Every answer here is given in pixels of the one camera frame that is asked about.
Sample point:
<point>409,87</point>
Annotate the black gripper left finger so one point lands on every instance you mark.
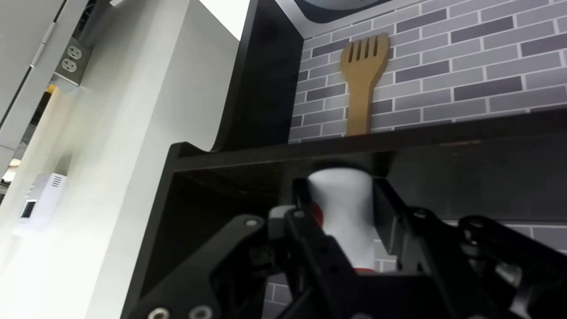
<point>235,266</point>

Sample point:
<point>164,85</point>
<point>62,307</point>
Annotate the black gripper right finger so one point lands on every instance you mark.
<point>483,266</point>

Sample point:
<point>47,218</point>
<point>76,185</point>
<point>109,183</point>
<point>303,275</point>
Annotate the white cup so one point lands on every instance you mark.
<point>345,206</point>

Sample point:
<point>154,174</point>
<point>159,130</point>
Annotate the wooden fork spatula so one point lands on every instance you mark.
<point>361,77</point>

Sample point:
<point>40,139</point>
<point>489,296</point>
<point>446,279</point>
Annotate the white wall box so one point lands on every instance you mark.
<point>39,201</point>

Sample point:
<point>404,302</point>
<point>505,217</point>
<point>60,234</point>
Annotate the wall power outlet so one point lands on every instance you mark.
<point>70,61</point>

